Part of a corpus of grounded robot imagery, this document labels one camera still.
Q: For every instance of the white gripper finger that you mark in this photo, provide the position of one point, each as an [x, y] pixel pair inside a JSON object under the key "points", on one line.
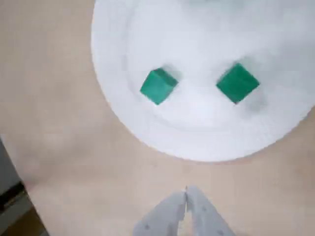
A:
{"points": [[167, 214], [206, 218]]}

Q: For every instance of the green cube block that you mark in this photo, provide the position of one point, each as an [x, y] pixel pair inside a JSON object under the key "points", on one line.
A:
{"points": [[157, 88], [237, 83]]}

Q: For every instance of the white paper plate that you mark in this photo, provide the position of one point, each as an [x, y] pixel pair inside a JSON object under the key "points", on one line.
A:
{"points": [[197, 49]]}

